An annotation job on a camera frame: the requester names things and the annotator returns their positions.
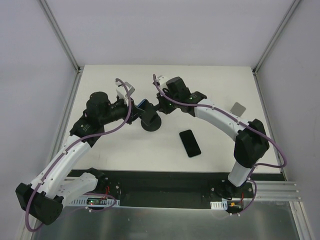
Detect blue-edged black phone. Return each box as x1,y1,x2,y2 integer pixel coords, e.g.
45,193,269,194
137,99,150,111

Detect black clamp phone stand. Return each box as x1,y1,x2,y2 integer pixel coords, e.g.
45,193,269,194
139,103,162,132

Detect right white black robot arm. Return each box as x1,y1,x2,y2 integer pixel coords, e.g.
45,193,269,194
153,75,270,198

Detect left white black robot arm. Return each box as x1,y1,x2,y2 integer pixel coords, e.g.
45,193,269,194
15,91,145,225

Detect teal-edged black phone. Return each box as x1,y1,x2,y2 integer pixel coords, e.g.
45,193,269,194
179,129,202,158

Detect silver folding phone stand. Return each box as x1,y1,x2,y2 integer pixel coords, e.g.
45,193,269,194
230,102,246,117

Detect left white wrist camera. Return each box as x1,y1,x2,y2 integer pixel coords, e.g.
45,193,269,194
115,81,135,106

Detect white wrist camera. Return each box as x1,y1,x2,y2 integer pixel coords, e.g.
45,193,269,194
155,75,170,92
115,81,135,106

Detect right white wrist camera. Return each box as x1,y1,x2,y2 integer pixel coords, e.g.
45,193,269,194
155,75,170,92

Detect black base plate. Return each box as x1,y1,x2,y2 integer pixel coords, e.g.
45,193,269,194
72,170,258,208

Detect left white cable duct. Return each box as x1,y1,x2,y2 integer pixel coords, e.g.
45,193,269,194
68,196,120,208

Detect white cable duct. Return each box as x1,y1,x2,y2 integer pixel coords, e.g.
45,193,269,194
68,196,120,208
210,199,244,210

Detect right white cable duct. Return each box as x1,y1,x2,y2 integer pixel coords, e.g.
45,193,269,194
210,199,244,210

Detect left aluminium frame post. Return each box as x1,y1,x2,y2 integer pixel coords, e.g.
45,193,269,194
37,0,81,73

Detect aluminium frame post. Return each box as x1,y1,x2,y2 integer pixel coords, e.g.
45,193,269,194
37,0,81,73
252,0,303,76

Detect right aluminium frame post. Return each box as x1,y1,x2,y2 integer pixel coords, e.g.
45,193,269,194
252,0,303,76

